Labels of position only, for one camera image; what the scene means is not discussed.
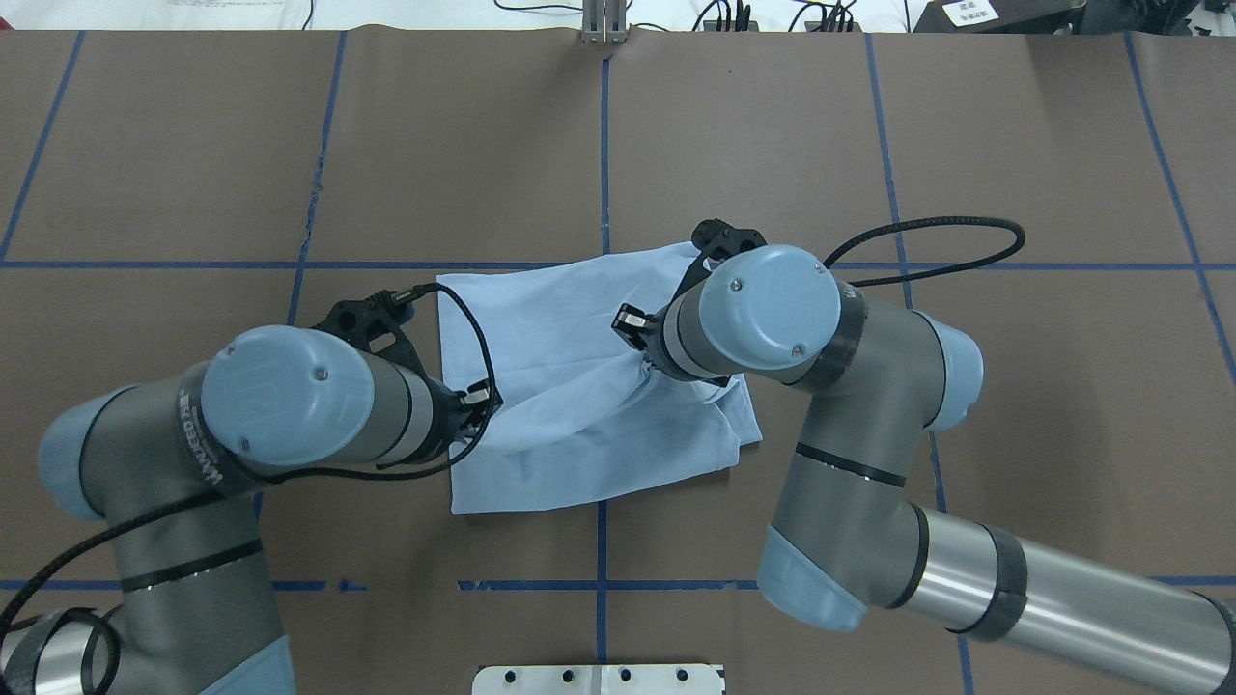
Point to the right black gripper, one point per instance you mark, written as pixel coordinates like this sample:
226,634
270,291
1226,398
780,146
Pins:
653,335

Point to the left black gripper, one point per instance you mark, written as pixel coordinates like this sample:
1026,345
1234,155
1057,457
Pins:
442,406

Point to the light blue t-shirt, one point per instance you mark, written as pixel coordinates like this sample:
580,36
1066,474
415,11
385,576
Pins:
584,417

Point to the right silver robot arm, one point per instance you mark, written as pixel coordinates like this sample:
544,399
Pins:
880,378

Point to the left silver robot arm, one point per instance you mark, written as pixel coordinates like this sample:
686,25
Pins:
175,595

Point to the black box with label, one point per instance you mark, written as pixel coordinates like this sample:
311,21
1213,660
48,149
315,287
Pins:
998,17

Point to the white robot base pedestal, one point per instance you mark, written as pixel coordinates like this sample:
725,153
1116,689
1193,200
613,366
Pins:
646,678

